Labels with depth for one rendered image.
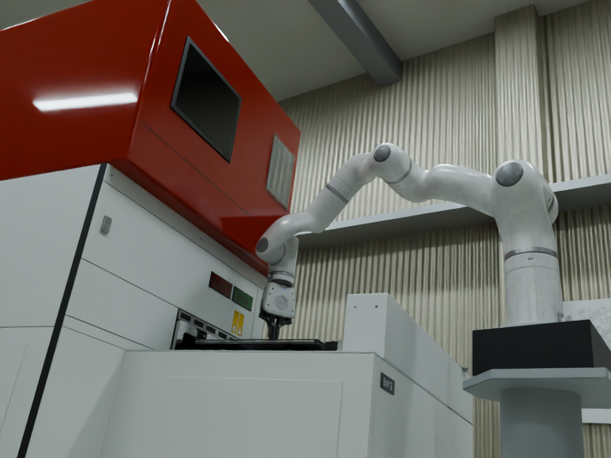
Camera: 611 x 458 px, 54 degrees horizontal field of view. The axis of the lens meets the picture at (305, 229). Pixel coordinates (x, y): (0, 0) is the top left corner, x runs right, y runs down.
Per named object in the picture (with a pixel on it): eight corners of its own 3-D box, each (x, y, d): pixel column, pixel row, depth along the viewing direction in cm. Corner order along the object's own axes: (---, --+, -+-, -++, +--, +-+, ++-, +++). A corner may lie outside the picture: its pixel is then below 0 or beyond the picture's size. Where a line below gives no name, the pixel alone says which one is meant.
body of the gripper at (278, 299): (270, 275, 182) (265, 311, 178) (300, 283, 186) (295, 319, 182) (260, 281, 188) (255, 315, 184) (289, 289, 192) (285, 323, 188)
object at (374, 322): (340, 357, 126) (346, 293, 132) (414, 403, 171) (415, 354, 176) (384, 358, 122) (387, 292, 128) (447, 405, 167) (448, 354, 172)
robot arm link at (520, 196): (565, 268, 142) (555, 183, 153) (540, 235, 130) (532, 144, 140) (514, 276, 149) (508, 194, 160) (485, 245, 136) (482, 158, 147)
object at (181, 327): (168, 354, 159) (175, 320, 163) (251, 388, 194) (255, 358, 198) (174, 354, 158) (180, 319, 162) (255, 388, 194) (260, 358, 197)
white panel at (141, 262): (54, 325, 129) (100, 164, 145) (245, 396, 195) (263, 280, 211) (65, 325, 128) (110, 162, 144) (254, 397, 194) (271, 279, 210)
